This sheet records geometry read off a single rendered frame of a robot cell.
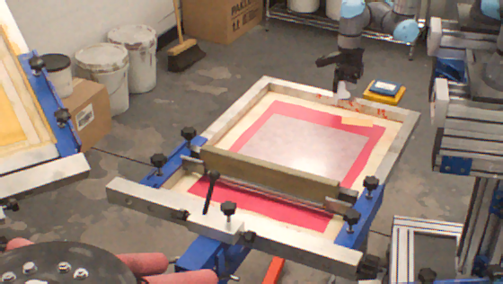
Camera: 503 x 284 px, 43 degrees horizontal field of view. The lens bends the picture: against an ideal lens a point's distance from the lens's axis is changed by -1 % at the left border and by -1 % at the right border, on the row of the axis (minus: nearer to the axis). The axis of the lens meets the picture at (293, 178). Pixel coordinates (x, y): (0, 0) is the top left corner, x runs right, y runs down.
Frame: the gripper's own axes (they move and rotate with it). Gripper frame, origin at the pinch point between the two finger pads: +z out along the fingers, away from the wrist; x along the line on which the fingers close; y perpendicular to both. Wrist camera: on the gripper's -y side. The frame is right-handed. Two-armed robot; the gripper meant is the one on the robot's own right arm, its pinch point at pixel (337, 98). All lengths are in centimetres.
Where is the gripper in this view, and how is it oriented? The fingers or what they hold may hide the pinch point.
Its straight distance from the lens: 225.8
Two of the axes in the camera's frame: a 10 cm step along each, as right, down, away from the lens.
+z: -0.5, 8.2, 5.8
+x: 3.9, -5.2, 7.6
